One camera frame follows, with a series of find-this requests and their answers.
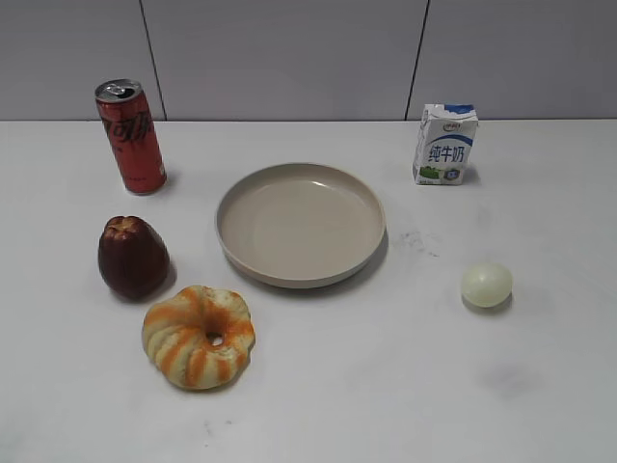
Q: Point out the orange striped ring croissant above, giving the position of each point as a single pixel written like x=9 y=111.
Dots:
x=199 y=339

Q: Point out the pale yellow egg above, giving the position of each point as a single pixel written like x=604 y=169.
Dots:
x=486 y=284

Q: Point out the red cola can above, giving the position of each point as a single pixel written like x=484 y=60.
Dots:
x=123 y=108

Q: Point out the white blue milk carton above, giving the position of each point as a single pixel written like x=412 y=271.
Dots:
x=444 y=142

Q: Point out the dark red wax apple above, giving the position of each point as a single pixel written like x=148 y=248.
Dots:
x=133 y=259

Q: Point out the beige round plate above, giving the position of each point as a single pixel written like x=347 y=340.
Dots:
x=300 y=225

